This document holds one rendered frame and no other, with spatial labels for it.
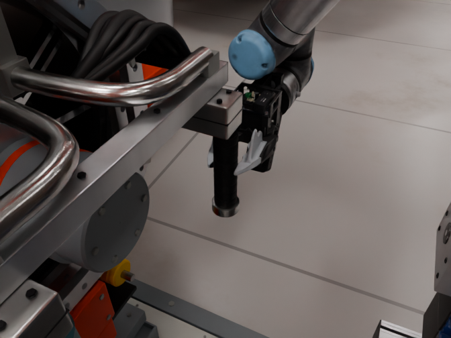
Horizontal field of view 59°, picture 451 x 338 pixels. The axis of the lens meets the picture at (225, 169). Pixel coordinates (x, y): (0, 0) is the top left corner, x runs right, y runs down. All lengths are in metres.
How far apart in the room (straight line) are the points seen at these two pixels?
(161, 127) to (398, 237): 1.41
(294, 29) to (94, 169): 0.36
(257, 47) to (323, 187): 1.31
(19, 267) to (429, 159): 2.03
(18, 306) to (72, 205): 0.08
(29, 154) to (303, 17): 0.40
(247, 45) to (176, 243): 1.10
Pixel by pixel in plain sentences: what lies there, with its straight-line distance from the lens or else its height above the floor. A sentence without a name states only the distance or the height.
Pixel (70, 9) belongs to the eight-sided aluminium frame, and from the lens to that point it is 0.58.
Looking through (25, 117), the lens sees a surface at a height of 1.01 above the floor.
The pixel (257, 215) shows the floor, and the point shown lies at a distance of 1.69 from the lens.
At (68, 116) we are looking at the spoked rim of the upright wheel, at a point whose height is 0.83.
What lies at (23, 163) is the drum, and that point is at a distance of 0.52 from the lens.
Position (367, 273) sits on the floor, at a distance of 1.58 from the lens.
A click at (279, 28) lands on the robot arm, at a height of 1.00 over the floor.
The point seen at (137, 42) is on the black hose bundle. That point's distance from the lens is 0.50.
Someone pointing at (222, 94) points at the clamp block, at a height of 0.95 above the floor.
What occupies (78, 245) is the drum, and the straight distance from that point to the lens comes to 0.47.
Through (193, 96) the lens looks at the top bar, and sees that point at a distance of 0.48.
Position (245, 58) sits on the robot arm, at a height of 0.95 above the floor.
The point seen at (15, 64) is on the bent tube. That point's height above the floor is 1.02.
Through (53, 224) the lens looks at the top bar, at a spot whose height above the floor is 0.98.
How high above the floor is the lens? 1.21
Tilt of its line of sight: 39 degrees down
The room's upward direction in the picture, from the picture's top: straight up
